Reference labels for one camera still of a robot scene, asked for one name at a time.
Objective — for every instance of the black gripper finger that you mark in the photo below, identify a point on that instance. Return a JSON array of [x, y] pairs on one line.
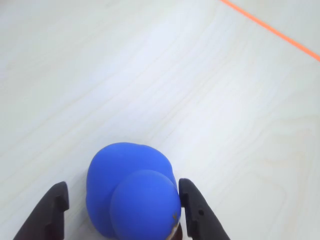
[[47, 215], [200, 220]]

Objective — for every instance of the blue rubber duck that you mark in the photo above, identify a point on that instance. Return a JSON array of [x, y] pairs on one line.
[[130, 190]]

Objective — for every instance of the orange tape strip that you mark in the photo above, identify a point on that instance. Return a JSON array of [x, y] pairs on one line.
[[270, 27]]

